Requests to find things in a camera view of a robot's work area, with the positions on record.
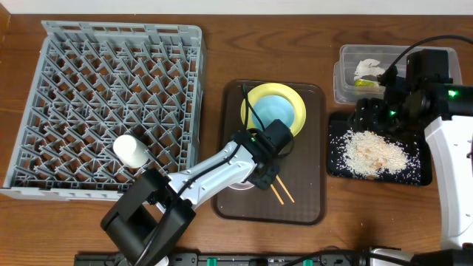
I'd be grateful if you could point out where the pink white bowl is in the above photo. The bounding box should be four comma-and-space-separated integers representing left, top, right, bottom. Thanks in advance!
229, 181, 254, 191

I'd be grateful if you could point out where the light blue bowl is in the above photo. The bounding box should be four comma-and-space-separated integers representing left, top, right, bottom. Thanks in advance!
251, 95, 295, 130

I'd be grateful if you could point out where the green yellow snack wrapper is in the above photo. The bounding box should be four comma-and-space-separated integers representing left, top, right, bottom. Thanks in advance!
354, 78, 380, 88

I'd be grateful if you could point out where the pile of rice scraps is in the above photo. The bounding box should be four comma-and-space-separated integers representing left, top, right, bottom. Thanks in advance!
347, 131, 407, 174

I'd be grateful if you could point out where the white napkin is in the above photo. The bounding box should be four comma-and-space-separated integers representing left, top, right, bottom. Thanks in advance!
354, 58, 386, 80

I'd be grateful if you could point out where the white cup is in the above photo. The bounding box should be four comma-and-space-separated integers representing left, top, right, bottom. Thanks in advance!
112, 134, 149, 168

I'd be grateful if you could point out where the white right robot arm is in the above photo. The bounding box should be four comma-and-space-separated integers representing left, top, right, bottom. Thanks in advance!
350, 47, 472, 265

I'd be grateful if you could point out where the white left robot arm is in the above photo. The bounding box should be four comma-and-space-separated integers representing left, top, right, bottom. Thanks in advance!
101, 120, 293, 265

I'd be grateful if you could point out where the grey dishwasher rack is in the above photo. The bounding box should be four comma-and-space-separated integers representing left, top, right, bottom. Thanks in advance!
1, 21, 207, 201

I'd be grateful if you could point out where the right wooden chopstick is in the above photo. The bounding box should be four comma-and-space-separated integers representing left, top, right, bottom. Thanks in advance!
276, 175, 295, 203

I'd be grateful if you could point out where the wooden chopstick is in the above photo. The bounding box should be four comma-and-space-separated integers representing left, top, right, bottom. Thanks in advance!
270, 184, 285, 205
276, 175, 295, 203

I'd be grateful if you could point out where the left wooden chopstick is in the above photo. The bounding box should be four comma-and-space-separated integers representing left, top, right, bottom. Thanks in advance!
270, 184, 285, 205

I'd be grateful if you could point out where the brown serving tray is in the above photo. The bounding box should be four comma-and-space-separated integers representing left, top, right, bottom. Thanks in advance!
211, 83, 327, 225

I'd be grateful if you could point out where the clear plastic bin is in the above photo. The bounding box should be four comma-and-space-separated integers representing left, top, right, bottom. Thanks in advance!
333, 44, 463, 106

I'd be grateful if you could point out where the black plastic tray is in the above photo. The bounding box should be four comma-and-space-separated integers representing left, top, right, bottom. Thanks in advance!
327, 112, 433, 186

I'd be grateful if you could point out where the yellow plate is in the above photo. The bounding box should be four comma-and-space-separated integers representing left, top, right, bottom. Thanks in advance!
240, 83, 307, 137

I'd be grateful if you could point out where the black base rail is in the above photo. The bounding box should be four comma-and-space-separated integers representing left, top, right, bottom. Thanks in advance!
73, 253, 370, 266

